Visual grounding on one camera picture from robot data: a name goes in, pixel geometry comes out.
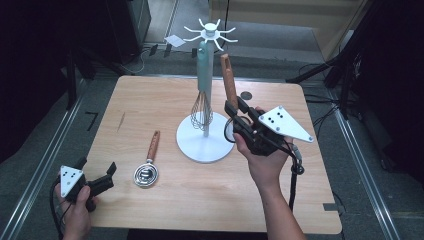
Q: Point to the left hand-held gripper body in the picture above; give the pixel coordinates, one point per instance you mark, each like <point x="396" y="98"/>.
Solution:
<point x="70" y="180"/>

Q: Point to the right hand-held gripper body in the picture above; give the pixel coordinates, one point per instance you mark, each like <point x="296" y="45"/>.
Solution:
<point x="283" y="123"/>

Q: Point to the white utensil stand with hooks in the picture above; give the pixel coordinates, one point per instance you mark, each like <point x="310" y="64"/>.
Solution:
<point x="200" y="146"/>

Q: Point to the person's left hand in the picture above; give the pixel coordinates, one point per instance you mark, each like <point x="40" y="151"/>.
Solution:
<point x="76" y="220"/>

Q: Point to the person's right hand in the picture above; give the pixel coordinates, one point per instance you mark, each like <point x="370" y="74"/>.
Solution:
<point x="266" y="170"/>

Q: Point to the black round table grommet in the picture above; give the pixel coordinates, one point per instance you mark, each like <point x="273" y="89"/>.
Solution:
<point x="247" y="94"/>

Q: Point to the black metal stand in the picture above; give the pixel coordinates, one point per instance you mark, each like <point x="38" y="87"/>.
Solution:
<point x="346" y="73"/>

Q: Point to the white paper sheet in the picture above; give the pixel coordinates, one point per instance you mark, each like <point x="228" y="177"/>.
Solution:
<point x="174" y="41"/>

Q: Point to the black cabinet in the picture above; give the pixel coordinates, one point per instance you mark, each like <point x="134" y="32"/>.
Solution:
<point x="128" y="30"/>

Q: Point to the metal floor rail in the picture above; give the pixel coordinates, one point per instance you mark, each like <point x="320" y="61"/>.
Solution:
<point x="43" y="166"/>
<point x="363" y="166"/>

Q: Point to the black upright post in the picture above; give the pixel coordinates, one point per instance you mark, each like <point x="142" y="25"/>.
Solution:
<point x="71" y="83"/>

